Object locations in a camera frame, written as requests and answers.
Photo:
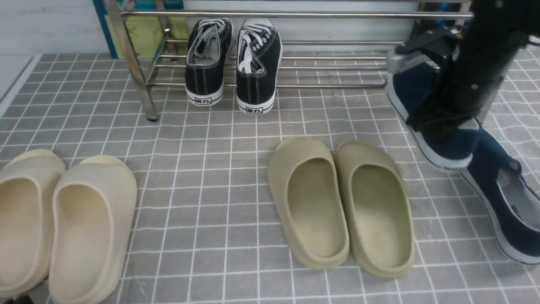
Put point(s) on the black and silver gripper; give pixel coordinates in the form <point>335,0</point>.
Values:
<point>440,46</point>

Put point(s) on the navy slip-on shoe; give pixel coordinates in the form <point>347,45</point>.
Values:
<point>406,92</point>
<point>512,206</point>

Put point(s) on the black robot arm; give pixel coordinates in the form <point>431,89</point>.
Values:
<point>471,63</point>

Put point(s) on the stainless steel shoe rack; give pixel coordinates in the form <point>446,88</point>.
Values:
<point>168,44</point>

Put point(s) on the right black canvas sneaker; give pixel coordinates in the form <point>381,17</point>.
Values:
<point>259,54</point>

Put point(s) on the black canvas sneaker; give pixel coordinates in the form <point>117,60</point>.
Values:
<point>259,54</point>
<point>209,46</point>

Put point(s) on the right olive foam slide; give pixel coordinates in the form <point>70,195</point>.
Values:
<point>377,209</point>

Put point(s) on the olive foam slide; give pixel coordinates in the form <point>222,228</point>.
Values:
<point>377,209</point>
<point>303,183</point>

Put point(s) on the left olive foam slide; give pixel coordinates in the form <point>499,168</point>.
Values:
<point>303,183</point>

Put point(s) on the left black canvas sneaker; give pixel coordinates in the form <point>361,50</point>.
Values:
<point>209,46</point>

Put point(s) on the grey checked floor cloth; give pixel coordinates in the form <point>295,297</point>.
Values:
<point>206,229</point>

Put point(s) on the teal and yellow book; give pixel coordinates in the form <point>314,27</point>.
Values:
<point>145,32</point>

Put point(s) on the right cream foam slide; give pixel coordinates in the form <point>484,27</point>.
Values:
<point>93,208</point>

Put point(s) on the cream foam slide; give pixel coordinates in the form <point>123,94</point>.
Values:
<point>27,185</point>
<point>93,208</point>

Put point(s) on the left cream foam slide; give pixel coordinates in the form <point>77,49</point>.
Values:
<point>27,185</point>

